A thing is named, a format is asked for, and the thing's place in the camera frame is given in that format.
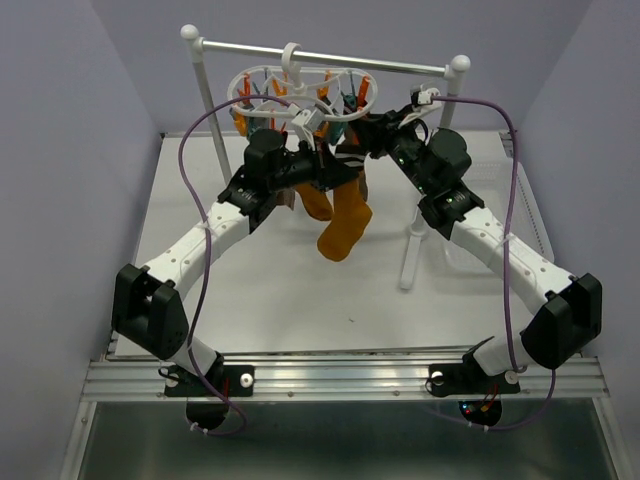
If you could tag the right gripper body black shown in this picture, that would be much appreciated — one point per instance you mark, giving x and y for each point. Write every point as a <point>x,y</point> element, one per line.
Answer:
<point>391,140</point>

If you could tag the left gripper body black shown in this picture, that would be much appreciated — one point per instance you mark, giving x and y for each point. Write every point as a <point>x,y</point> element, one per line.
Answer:
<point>308,166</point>

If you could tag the yellow sock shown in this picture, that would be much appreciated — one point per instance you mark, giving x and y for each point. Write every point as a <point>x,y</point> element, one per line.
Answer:
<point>315,202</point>
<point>351,215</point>

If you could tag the white round clip hanger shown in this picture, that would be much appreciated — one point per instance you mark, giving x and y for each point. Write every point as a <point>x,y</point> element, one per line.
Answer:
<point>262,93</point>

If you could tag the beige striped sock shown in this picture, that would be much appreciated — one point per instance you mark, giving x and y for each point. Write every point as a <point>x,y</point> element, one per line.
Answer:
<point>363,185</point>

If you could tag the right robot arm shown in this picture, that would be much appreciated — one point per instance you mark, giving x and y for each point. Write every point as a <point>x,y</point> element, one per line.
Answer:
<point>566,309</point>

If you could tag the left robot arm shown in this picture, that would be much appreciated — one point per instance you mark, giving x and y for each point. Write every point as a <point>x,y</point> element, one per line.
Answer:
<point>148,300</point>

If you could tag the teal clothespin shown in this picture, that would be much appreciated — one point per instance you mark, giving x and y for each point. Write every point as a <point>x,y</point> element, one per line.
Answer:
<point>350,104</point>

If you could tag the white plastic basket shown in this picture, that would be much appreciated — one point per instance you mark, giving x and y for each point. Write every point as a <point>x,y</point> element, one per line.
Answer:
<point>490,179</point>

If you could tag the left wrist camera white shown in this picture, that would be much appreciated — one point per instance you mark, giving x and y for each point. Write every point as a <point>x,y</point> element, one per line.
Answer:
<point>305,122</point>

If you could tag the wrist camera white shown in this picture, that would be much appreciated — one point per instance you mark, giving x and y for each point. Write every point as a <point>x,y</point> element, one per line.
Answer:
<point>423,102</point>
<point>305,122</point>

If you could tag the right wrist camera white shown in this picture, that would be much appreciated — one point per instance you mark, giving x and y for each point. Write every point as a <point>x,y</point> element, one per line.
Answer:
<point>423,102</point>

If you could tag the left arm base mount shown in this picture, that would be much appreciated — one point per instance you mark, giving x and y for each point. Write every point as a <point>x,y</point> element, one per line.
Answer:
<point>232,381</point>

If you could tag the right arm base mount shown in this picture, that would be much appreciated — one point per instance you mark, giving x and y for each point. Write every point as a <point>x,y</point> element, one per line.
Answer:
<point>462,379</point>

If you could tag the aluminium rail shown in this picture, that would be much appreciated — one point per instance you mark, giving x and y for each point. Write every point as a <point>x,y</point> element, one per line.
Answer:
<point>289,378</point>

